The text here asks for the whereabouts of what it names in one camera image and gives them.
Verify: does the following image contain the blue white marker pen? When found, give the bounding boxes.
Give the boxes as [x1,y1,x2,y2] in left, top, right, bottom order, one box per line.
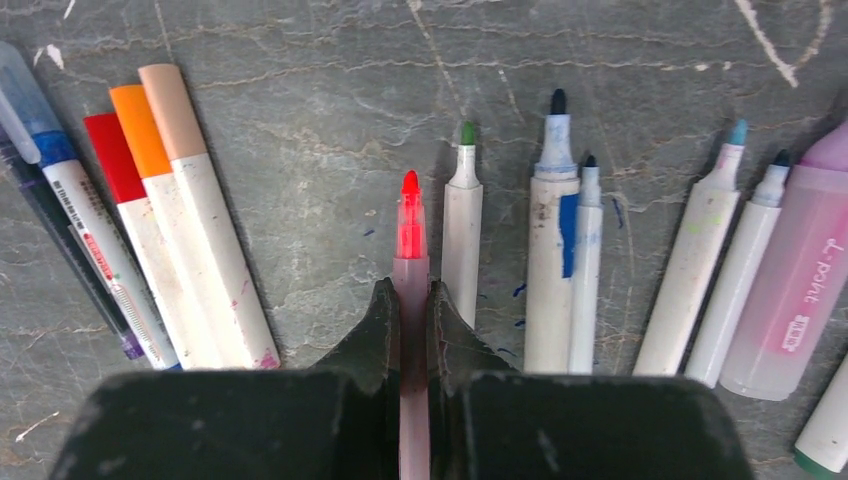
[569,155,604,375]

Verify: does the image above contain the red capped marker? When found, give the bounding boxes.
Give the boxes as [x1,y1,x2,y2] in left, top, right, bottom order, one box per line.
[83,113,199,370]

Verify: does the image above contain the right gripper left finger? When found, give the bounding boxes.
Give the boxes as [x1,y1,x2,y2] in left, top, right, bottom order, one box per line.
[51,279,399,479]

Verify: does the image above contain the pink thin pen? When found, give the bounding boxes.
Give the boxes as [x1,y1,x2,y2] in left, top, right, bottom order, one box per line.
[392,170,431,479]

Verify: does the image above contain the pink highlighter pen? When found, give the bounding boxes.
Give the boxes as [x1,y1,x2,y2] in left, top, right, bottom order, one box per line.
[719,123,847,401]

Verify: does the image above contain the large blue white marker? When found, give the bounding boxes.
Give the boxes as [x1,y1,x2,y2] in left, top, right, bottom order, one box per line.
[524,88,580,374]

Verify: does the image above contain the orange capped marker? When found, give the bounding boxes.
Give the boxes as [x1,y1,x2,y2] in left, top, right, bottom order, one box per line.
[109,84,227,370]

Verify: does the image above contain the green capped marker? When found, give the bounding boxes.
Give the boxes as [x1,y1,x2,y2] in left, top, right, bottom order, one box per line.
[441,121,483,328]

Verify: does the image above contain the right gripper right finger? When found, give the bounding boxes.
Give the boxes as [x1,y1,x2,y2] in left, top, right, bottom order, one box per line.
[426,281,754,479]

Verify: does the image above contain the dark blue capped marker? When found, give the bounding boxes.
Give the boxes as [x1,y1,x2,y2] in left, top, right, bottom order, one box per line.
[1,42,181,370]

